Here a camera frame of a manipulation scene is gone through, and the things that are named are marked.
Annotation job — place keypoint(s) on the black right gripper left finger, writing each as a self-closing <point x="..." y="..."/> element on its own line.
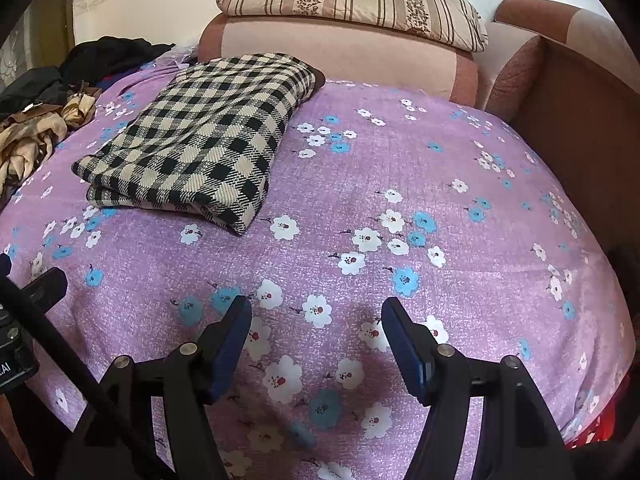
<point x="147" y="420"/>

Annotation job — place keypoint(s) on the black cream checked coat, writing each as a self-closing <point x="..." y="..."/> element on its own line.
<point x="205" y="145"/>

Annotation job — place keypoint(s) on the brown beige patterned garment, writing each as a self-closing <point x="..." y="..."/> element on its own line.
<point x="28" y="139"/>

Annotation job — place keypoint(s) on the purple floral bed sheet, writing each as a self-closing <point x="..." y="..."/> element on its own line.
<point x="373" y="193"/>

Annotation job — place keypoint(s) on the pink padded headboard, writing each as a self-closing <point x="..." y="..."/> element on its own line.
<point x="379" y="56"/>

